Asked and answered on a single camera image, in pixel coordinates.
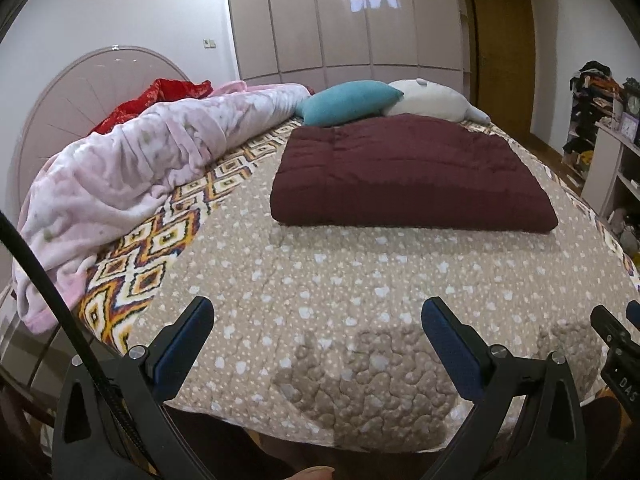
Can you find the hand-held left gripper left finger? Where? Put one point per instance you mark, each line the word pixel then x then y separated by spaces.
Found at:
pixel 182 350

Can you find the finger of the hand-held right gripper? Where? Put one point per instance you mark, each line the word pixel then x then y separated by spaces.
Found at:
pixel 635 312
pixel 607 327

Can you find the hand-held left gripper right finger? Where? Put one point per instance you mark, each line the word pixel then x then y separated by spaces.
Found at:
pixel 450 355

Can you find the maroon quilted puffer jacket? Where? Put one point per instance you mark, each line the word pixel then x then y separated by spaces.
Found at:
pixel 400 175

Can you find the person's left hand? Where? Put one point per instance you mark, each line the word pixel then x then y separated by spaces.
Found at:
pixel 311 474

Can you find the beige patterned bed cover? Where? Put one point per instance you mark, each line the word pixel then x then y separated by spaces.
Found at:
pixel 325 285

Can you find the white shelf unit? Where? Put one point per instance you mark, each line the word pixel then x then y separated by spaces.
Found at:
pixel 600 160

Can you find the pink fleece blanket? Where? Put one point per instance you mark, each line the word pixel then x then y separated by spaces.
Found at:
pixel 125 160

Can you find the dark table clock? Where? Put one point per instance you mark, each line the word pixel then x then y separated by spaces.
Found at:
pixel 634 105

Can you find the cluttered shoe rack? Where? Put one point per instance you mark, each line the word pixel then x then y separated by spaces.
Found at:
pixel 587 105

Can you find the white plush pillow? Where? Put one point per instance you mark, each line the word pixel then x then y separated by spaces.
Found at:
pixel 430 100

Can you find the red cloth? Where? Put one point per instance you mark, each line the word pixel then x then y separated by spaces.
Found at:
pixel 165 92

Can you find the teal pillow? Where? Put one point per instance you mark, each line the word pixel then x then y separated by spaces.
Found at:
pixel 345 102

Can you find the pink round headboard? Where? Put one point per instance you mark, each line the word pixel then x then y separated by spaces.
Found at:
pixel 75 90

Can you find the wooden door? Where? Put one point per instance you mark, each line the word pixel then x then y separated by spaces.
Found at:
pixel 505 50

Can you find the glossy beige wardrobe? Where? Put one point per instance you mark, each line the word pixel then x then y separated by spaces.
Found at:
pixel 300 10

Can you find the small pink picture frame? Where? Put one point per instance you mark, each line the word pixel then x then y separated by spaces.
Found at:
pixel 628 126

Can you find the wall switch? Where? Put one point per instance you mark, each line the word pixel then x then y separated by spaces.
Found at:
pixel 210 44

